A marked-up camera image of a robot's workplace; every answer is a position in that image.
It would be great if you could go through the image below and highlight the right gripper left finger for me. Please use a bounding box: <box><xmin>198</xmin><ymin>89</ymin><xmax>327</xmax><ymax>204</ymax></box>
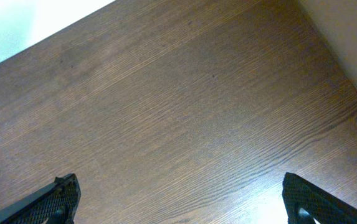
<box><xmin>0</xmin><ymin>174</ymin><xmax>81</xmax><ymax>224</ymax></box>

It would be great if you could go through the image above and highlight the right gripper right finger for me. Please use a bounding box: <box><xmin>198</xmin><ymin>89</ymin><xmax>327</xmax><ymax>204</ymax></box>
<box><xmin>282</xmin><ymin>172</ymin><xmax>357</xmax><ymax>224</ymax></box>

